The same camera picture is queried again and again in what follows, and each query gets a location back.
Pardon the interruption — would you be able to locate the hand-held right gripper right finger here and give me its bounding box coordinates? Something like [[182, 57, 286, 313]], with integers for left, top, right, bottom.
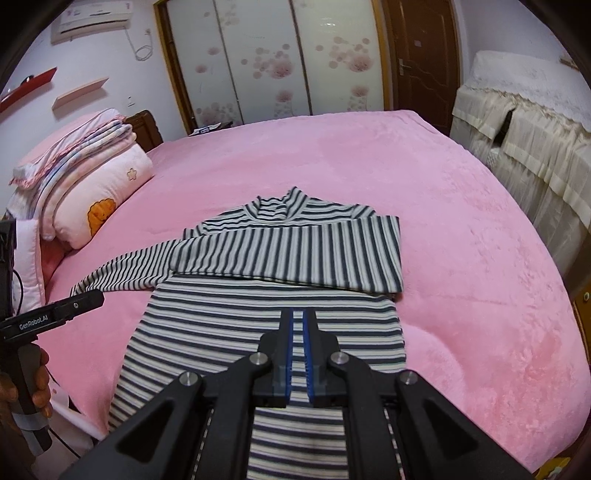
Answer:
[[303, 308, 532, 480]]

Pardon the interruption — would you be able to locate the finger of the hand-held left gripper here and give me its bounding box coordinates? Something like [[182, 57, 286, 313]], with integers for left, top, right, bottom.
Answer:
[[48, 290, 105, 326]]

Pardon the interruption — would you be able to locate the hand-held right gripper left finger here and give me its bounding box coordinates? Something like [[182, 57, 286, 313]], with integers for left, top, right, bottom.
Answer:
[[60, 308, 296, 480]]

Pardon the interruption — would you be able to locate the striped long-sleeve shirt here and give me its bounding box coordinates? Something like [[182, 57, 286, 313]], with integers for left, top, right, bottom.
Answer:
[[70, 186, 407, 480]]

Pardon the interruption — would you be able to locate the person's left hand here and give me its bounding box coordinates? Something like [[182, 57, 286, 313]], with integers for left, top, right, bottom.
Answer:
[[0, 346, 52, 435]]

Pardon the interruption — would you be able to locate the white pink-trimmed cushion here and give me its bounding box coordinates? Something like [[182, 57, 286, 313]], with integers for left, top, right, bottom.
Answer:
[[13, 219, 48, 312]]

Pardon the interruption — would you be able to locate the folded pastel striped quilt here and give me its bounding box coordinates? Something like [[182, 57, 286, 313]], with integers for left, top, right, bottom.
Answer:
[[8, 121, 139, 241]]

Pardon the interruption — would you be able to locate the pink lace-edged pillow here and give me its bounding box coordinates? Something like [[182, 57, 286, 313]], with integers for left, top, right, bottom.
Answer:
[[9, 108, 123, 190]]

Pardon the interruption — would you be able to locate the brown wooden headboard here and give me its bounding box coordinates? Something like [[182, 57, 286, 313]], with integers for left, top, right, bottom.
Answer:
[[124, 110, 165, 154]]

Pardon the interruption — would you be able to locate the pink fleece bed blanket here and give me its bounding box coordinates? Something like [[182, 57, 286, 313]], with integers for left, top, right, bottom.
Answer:
[[37, 109, 580, 476]]

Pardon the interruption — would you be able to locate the white air conditioner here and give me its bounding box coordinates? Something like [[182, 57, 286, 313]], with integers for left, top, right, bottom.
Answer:
[[50, 0, 133, 45]]

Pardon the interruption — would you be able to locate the cream pleated furniture cover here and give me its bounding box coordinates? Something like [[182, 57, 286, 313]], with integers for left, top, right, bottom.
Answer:
[[450, 85, 587, 287]]

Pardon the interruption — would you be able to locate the floral sliding-door wardrobe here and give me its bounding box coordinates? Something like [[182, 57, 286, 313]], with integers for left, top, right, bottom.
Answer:
[[154, 0, 387, 136]]

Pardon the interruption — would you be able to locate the dark brown wooden door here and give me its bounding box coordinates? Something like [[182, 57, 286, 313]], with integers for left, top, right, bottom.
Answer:
[[382, 0, 463, 136]]

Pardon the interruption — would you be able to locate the white lace cover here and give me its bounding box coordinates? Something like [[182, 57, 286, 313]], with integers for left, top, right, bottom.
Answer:
[[463, 50, 591, 141]]

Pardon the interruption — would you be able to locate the black cable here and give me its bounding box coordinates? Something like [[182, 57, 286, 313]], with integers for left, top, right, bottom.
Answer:
[[11, 270, 100, 460]]

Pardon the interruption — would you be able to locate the pink wall shelf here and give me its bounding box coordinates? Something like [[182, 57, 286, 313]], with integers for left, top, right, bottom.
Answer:
[[52, 77, 110, 111]]

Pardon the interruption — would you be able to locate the red wall shelf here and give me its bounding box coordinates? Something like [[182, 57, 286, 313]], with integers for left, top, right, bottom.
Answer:
[[0, 67, 58, 114]]

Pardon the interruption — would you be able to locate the white air conditioner cord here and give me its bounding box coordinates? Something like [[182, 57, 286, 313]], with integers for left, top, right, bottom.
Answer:
[[127, 27, 155, 62]]

